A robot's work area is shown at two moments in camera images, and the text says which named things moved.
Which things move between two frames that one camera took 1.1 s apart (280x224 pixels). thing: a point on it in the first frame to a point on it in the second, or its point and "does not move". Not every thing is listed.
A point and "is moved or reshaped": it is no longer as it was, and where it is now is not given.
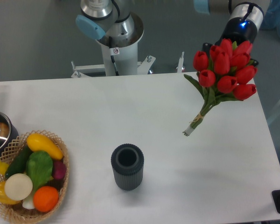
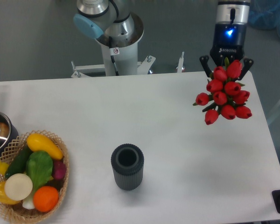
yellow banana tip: x=1 y=167 does not move
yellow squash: x=38 y=142 does not move
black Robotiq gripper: x=239 y=30 to x=229 y=41
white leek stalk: x=28 y=203 does not move
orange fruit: x=45 y=198 does not move
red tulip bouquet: x=225 y=73 is moved or reshaped
